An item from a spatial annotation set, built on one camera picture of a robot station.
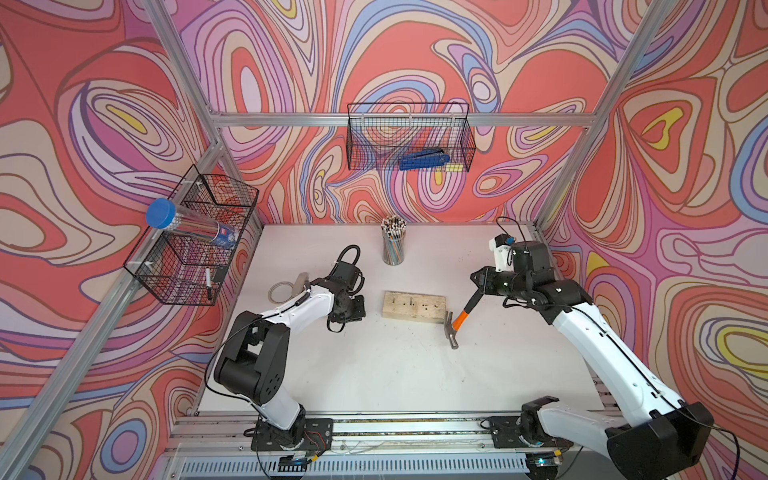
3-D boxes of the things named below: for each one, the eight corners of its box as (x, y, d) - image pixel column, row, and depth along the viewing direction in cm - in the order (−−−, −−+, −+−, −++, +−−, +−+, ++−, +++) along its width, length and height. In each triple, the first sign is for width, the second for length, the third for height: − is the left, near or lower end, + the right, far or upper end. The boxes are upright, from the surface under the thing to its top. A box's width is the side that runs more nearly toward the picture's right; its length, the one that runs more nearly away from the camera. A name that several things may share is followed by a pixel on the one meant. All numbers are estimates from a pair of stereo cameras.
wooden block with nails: (381, 320, 95) (381, 314, 92) (384, 295, 101) (384, 289, 98) (445, 326, 94) (447, 320, 91) (444, 300, 100) (446, 294, 97)
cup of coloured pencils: (382, 265, 110) (381, 230, 95) (382, 251, 114) (381, 215, 100) (404, 265, 110) (406, 230, 95) (403, 250, 114) (405, 215, 100)
